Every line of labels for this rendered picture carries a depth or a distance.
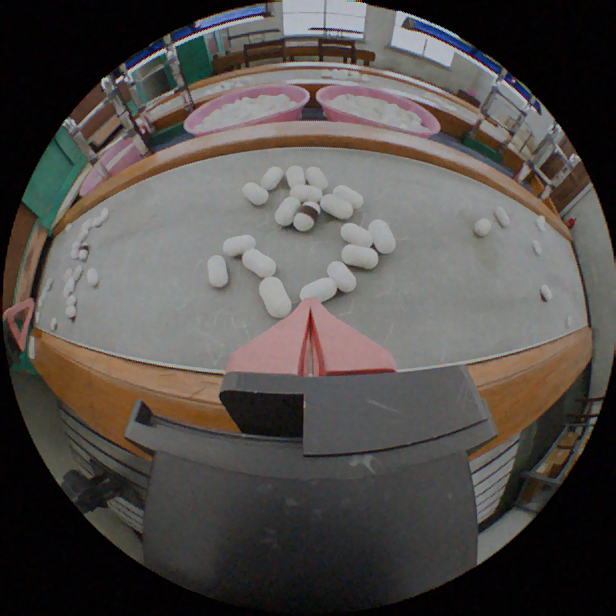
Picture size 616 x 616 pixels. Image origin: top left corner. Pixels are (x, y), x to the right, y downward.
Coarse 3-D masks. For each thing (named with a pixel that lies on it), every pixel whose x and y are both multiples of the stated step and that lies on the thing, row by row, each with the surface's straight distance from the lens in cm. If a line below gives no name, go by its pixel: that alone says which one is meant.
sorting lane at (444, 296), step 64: (128, 192) 48; (192, 192) 33; (384, 192) 29; (448, 192) 36; (64, 256) 65; (128, 256) 34; (192, 256) 26; (320, 256) 22; (384, 256) 23; (448, 256) 28; (512, 256) 40; (64, 320) 51; (128, 320) 30; (192, 320) 23; (256, 320) 20; (384, 320) 21; (448, 320) 25; (512, 320) 34; (576, 320) 74
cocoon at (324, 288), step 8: (320, 280) 19; (328, 280) 19; (304, 288) 19; (312, 288) 19; (320, 288) 19; (328, 288) 19; (336, 288) 19; (304, 296) 19; (312, 296) 18; (320, 296) 19; (328, 296) 19
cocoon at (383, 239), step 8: (376, 224) 22; (384, 224) 23; (376, 232) 22; (384, 232) 22; (376, 240) 22; (384, 240) 22; (392, 240) 22; (376, 248) 23; (384, 248) 22; (392, 248) 22
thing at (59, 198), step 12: (144, 96) 146; (132, 108) 136; (120, 132) 126; (108, 144) 123; (72, 168) 104; (84, 168) 107; (72, 180) 102; (60, 192) 99; (60, 204) 98; (72, 204) 100; (48, 216) 94; (48, 228) 94; (48, 240) 103; (48, 252) 95; (36, 276) 106; (36, 288) 99; (36, 300) 93; (24, 360) 90; (24, 372) 90; (36, 372) 91
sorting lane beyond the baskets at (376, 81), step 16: (256, 80) 86; (272, 80) 81; (336, 80) 79; (352, 80) 82; (384, 80) 97; (192, 96) 95; (416, 96) 86; (160, 112) 98; (464, 112) 107; (496, 128) 132
